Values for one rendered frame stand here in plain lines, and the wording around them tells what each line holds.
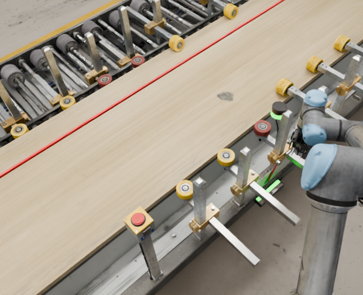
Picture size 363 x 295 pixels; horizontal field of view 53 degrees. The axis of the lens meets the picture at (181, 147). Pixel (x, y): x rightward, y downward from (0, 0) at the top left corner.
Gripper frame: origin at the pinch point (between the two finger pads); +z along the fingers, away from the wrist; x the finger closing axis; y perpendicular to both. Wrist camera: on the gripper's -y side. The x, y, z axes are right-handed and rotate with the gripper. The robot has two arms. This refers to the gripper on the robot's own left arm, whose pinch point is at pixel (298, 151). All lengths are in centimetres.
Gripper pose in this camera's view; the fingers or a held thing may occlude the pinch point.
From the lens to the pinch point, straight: 162.4
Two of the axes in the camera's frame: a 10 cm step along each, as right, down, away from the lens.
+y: -4.8, 7.2, -5.1
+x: 8.8, 3.5, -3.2
